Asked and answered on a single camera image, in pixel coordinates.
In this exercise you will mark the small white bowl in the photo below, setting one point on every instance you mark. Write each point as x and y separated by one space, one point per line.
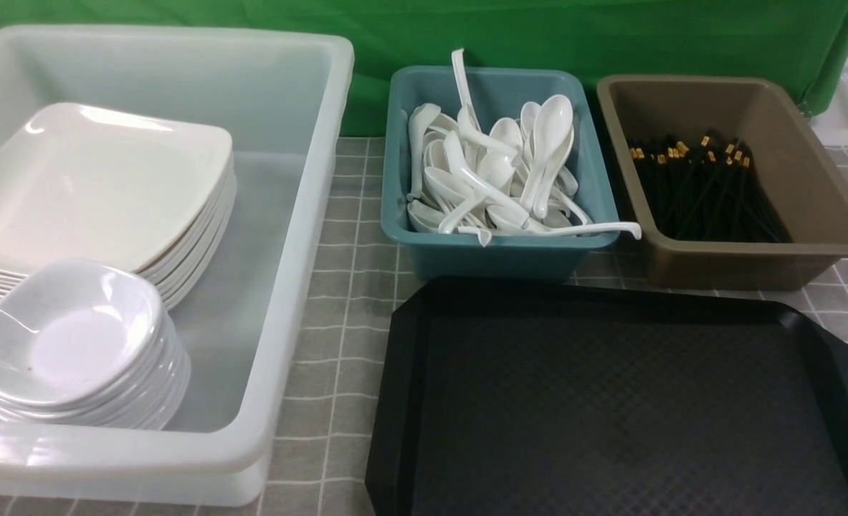
72 327

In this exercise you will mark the white square rice plate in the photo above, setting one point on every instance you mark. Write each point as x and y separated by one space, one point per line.
78 181

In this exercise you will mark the white spoon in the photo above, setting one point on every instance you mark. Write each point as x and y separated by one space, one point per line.
552 125

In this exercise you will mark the pile of white spoons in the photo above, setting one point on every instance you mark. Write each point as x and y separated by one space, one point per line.
467 179

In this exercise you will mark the black serving tray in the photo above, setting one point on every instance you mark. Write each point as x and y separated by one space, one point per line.
514 397

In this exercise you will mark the teal plastic bin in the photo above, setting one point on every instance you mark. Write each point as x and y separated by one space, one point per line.
496 93

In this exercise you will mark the grey checked tablecloth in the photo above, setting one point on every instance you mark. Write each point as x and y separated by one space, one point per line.
358 277

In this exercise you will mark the pile of black chopsticks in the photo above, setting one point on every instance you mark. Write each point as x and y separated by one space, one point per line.
706 191

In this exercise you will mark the large translucent white tub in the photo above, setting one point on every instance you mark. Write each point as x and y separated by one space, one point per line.
281 96

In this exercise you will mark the brown plastic bin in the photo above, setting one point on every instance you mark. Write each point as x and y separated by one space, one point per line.
796 173

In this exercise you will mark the stack of small white bowls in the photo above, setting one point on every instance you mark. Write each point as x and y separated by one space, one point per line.
147 400

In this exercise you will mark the stack of white square plates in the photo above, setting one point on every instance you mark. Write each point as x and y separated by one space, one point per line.
178 269

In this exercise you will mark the green backdrop cloth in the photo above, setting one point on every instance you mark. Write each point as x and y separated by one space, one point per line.
800 45

